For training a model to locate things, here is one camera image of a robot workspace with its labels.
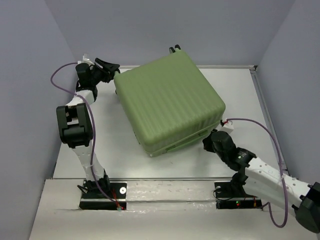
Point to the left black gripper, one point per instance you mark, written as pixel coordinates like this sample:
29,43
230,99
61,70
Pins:
109,67

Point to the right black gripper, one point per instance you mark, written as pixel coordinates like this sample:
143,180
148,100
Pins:
207,142

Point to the green hard-shell suitcase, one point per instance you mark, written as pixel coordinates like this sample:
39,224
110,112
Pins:
168,102

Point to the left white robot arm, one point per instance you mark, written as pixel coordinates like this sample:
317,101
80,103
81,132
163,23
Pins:
76,124

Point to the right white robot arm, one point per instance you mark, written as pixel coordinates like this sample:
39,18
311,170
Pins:
254,177

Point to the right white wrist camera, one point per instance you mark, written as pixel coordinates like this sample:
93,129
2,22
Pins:
226,126

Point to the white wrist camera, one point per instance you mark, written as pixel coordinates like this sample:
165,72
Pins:
85,59
226,126

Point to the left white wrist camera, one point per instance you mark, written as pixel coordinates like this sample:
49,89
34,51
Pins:
85,59

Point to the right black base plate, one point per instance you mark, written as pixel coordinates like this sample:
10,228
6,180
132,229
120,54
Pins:
230,197

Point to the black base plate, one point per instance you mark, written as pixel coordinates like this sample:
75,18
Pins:
230,197
95,200

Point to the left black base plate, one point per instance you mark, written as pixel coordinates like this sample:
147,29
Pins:
95,200

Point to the aluminium rail across table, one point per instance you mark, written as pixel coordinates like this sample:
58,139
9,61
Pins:
228,178

